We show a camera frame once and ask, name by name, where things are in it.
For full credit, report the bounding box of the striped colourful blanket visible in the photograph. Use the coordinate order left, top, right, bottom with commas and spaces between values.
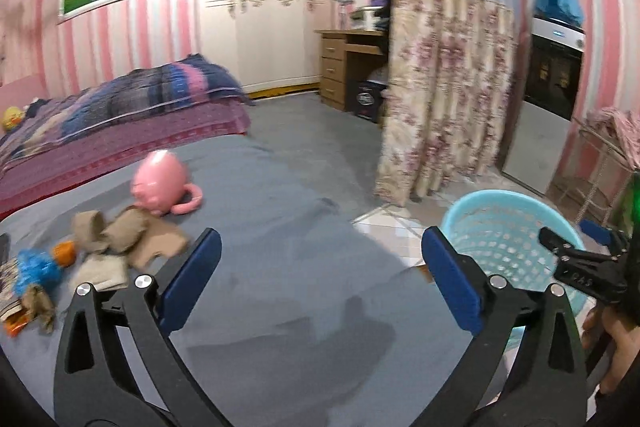
1, 54, 250, 170

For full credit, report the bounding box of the small orange ball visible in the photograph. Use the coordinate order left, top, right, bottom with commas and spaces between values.
52, 241, 77, 268

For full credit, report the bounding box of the orange snack wrapper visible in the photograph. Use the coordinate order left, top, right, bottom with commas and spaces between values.
2, 309, 29, 338

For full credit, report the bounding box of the brown crumpled paper scrap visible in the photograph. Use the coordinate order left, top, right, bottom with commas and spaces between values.
21, 284, 55, 334

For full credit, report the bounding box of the pink piggy bank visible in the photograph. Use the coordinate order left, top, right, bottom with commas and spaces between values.
131, 150, 203, 217

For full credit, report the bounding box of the yellow plush toy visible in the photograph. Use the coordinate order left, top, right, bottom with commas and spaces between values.
1, 106, 25, 132

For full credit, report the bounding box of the light blue plastic basket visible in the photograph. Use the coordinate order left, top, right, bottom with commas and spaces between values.
439, 188, 590, 350

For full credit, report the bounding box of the person's hand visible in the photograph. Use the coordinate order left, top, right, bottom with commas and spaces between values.
582, 307, 639, 395

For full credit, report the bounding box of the wooden desk with drawers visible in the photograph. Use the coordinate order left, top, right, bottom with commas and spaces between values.
317, 29, 386, 113

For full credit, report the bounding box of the grey bed sheet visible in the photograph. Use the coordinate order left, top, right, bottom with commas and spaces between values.
0, 133, 501, 427

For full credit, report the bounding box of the blue cloth on refrigerator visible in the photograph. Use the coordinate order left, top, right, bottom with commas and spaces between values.
535, 0, 585, 27

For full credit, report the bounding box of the bed with purple cover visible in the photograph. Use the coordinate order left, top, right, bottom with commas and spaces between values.
0, 74, 253, 220

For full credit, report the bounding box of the crumpled brown paper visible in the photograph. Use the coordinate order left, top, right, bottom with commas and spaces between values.
72, 207, 149, 255

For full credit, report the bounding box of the black box under desk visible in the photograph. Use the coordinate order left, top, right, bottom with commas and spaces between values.
354, 80, 387, 124

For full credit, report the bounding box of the beige folded tissue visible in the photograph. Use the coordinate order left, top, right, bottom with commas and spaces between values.
68, 254, 129, 291

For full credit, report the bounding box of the pink cloth on rack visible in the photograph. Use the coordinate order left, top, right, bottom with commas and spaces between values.
587, 107, 639, 168

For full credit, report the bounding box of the desk lamp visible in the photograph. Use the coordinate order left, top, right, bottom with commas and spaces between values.
334, 0, 354, 30

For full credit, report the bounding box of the black and silver refrigerator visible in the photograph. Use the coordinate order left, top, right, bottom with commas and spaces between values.
502, 15, 586, 195

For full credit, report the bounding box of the brown phone case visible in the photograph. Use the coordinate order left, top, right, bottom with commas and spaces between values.
127, 212, 190, 271

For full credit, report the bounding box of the blue crumpled wrapper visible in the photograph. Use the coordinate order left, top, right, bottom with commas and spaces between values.
14, 249, 63, 297

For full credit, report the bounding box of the metal rack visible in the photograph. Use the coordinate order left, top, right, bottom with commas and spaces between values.
553, 118, 632, 225

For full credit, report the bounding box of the floral beige curtain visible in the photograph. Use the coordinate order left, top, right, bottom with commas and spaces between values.
375, 0, 516, 206

